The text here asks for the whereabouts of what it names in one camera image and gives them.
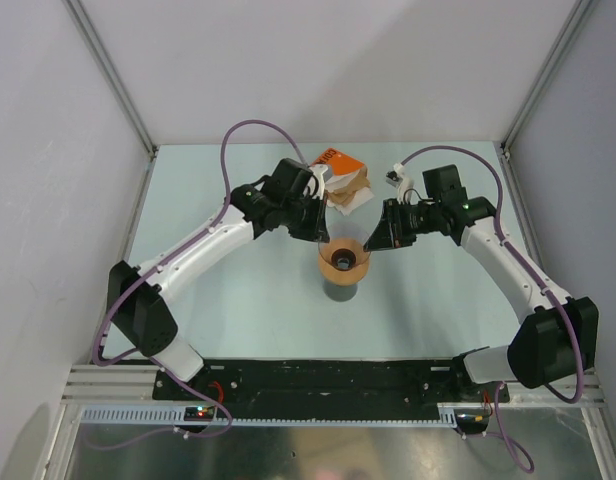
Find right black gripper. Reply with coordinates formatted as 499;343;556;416
365;200;439;254

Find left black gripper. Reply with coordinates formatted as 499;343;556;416
282;193;329;245

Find pink glass dripper cone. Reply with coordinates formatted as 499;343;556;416
318;222;370;271

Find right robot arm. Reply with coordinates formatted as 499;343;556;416
364;164;599;401

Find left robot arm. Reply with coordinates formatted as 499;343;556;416
107;159;332;399

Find glass carafe with coffee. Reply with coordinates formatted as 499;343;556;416
323;281;358;302

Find orange coffee filter package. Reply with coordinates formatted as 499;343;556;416
312;147;365;176

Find stack of paper filters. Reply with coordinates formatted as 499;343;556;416
325;167;374;216

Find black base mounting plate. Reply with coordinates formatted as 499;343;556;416
152;358;510;422

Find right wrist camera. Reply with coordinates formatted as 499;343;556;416
385;162;414;204

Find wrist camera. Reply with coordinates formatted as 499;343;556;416
385;162;414;204
309;164;333;199

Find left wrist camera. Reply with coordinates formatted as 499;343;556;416
309;164;333;199

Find grey slotted cable duct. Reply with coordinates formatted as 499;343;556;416
77;403;462;429

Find aluminium extrusion rail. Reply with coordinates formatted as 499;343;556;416
62;365;158;403

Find right aluminium frame post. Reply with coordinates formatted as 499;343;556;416
499;0;599;159

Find aluminium frame post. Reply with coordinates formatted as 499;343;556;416
499;0;599;159
62;0;157;161

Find left aluminium frame post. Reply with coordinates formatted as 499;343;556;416
62;0;157;161

